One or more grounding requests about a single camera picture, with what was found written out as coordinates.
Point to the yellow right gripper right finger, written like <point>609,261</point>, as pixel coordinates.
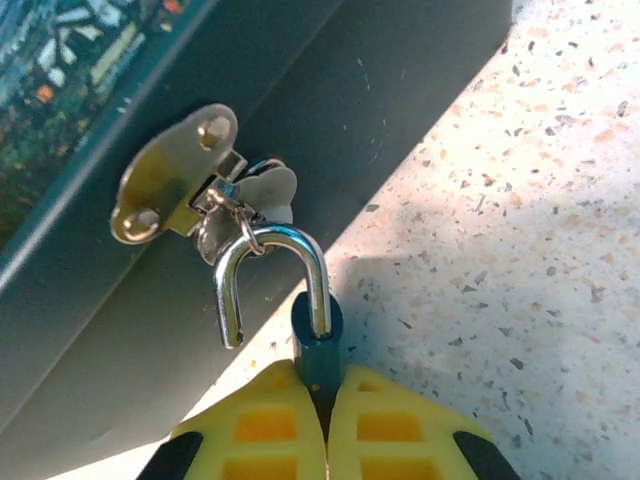
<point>395,430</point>

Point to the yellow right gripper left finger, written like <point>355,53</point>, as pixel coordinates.
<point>260,430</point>

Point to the small dark blue padlock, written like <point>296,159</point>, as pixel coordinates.
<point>317,345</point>

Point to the starry night painted tin box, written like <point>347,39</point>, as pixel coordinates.
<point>125,325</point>

